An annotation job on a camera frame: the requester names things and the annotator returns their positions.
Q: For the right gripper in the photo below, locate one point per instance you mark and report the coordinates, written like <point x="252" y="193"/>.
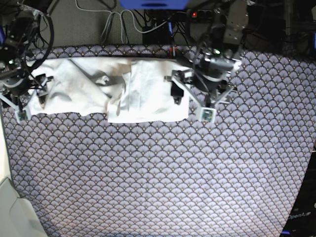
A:
<point x="18" y="92"/>

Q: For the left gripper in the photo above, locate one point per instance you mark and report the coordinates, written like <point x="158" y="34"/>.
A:
<point x="204" y="92"/>

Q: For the white T-shirt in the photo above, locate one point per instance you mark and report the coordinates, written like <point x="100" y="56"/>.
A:
<point x="126" y="90"/>

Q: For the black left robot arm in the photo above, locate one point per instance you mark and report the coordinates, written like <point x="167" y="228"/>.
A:
<point x="217" y="56"/>

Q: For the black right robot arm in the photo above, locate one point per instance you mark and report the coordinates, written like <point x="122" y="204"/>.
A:
<point x="15" y="44"/>

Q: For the red table clamp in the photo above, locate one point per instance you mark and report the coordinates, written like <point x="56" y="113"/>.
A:
<point x="173" y="52"/>

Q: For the black power adapter box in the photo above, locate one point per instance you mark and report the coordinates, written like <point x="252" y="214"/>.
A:
<point x="159" y="36"/>

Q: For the black power strip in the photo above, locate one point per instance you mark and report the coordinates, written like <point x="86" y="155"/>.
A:
<point x="200" y="14"/>

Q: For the blue box overhead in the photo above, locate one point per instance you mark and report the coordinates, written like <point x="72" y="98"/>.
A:
<point x="154" y="4"/>

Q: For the patterned purple table cloth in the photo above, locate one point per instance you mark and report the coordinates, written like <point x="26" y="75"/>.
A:
<point x="236" y="177"/>

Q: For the black case with logo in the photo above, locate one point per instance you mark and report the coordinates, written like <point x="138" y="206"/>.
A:
<point x="302" y="219"/>

